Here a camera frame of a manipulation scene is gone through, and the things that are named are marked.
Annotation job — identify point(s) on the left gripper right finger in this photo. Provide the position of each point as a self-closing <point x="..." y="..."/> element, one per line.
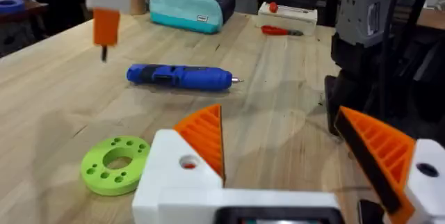
<point x="389" y="154"/>

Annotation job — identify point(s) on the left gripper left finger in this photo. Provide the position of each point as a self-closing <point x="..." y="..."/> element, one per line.
<point x="174" y="175"/>

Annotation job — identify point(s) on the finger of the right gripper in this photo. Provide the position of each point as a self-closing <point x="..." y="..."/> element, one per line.
<point x="106" y="25"/>

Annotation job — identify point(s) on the blue electric screwdriver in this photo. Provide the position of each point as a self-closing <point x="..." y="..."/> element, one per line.
<point x="187" y="77"/>

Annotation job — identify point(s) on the wooden cup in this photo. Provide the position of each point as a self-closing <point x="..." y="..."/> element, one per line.
<point x="137" y="5"/>

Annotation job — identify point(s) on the green disc with holes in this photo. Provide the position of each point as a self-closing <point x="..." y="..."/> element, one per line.
<point x="99" y="178"/>

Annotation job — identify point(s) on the teal zip bag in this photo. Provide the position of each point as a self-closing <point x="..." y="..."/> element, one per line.
<point x="184" y="12"/>

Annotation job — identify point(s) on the blue tape roll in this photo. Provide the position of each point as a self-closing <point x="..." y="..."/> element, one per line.
<point x="10" y="5"/>

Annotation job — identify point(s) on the white box with red knob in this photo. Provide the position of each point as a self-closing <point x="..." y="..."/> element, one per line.
<point x="288" y="17"/>

